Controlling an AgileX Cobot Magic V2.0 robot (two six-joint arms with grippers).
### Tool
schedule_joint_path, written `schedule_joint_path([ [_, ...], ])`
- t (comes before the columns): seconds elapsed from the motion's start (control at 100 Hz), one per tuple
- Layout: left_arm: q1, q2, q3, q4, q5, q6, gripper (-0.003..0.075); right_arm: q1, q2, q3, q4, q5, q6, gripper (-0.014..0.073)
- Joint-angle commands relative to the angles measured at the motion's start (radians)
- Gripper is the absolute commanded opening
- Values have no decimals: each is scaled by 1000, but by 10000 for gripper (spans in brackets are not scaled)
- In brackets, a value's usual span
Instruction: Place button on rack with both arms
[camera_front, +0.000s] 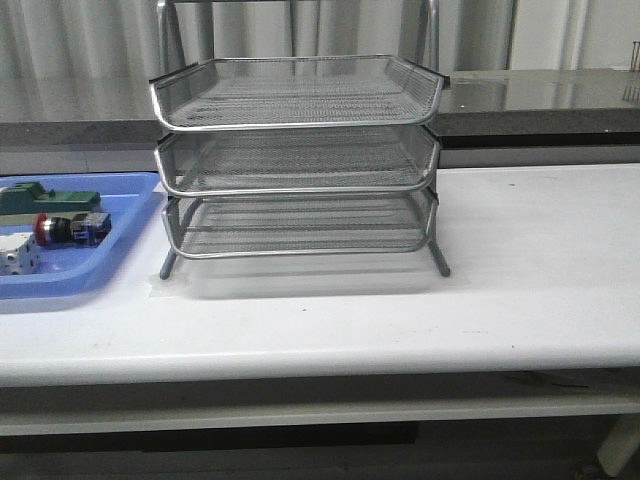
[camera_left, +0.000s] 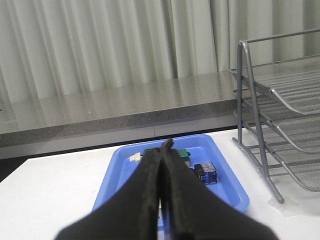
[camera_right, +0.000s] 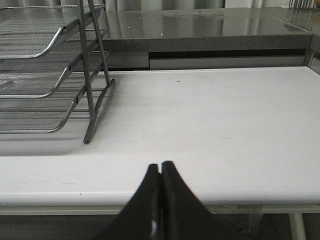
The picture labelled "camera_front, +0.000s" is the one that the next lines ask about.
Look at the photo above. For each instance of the silver mesh tray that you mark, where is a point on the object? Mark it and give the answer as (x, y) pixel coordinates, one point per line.
(296, 92)
(251, 226)
(324, 160)

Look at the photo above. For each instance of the red emergency stop button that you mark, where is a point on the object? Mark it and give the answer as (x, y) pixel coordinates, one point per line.
(87, 229)

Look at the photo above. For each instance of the blue plastic tray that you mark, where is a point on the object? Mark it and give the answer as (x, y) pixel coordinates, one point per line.
(129, 197)

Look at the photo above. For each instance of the white connector block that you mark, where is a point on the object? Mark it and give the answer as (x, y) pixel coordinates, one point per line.
(20, 254)

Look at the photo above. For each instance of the green terminal block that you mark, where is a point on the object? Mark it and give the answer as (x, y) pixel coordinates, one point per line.
(32, 197)

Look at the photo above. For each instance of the grey stone counter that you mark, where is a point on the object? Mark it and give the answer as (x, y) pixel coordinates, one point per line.
(479, 109)

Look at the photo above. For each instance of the white table leg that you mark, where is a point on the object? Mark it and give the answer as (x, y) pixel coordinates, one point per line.
(619, 445)

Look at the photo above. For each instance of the grey metal rack frame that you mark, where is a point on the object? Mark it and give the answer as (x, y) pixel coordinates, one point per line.
(428, 39)

